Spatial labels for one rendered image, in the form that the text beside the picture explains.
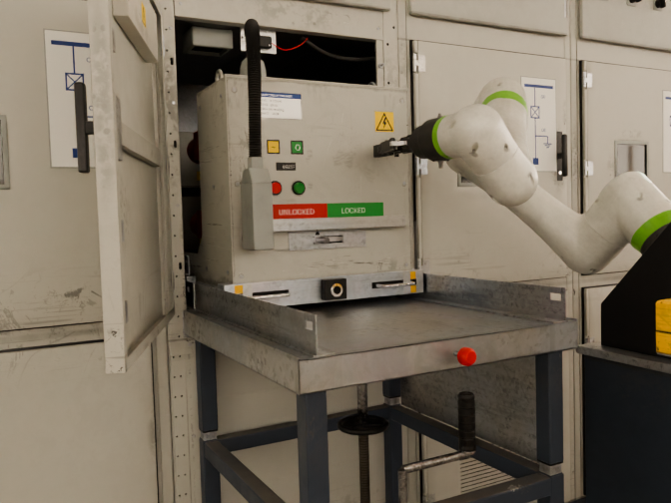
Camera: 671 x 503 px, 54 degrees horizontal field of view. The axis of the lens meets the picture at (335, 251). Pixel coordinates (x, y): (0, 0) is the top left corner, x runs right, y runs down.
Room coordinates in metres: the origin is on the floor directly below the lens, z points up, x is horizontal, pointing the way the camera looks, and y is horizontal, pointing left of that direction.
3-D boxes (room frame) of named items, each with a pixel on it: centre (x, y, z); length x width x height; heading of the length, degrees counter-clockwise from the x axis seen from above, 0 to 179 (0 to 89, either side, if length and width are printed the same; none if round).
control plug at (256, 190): (1.43, 0.17, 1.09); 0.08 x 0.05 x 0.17; 28
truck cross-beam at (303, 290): (1.60, 0.02, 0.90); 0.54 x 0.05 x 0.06; 118
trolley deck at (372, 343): (1.47, -0.05, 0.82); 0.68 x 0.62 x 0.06; 28
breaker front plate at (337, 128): (1.59, 0.02, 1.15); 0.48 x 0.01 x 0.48; 118
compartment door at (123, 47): (1.31, 0.40, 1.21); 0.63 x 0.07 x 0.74; 7
